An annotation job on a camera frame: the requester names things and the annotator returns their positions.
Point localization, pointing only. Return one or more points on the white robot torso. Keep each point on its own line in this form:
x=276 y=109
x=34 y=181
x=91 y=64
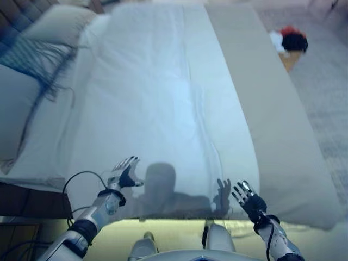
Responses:
x=185 y=257

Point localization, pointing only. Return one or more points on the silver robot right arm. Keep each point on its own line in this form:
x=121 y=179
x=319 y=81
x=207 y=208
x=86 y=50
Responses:
x=277 y=239

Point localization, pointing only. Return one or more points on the white bed sheet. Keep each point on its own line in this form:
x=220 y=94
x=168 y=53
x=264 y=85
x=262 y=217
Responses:
x=54 y=130

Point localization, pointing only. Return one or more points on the robot right leg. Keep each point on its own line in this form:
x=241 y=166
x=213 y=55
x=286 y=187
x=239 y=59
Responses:
x=218 y=236

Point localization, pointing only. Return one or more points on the large beige pillow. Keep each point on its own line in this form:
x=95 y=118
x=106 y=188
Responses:
x=13 y=114

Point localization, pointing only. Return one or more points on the white garment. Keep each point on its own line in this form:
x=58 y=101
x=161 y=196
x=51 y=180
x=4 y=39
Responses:
x=276 y=40

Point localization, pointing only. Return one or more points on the grey knitted fringed cushion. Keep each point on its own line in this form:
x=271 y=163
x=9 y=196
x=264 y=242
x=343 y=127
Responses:
x=24 y=54

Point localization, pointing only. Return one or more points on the brown cardboard box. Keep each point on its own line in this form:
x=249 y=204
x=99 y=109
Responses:
x=289 y=61

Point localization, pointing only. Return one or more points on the beige fleece bed throw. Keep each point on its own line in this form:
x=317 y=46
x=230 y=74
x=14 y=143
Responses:
x=272 y=122

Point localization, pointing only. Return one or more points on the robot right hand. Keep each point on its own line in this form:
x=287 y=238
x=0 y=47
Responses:
x=253 y=204

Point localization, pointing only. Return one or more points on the red garment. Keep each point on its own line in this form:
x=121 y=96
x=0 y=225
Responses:
x=292 y=30

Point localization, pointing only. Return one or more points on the brown bed frame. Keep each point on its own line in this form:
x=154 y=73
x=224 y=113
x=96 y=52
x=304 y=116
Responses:
x=32 y=198

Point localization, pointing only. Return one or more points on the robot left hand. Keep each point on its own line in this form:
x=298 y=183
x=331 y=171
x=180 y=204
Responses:
x=123 y=174

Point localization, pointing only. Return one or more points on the dark garment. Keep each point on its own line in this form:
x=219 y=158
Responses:
x=295 y=43

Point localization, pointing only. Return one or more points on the brown tufted headboard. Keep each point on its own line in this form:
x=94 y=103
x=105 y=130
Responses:
x=11 y=16

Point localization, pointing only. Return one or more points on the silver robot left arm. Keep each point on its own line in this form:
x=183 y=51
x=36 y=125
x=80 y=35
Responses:
x=87 y=220

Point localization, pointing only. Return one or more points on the white duvet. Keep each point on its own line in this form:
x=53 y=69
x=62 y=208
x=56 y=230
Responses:
x=163 y=108

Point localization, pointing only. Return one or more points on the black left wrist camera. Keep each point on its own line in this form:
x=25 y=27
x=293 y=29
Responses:
x=121 y=200

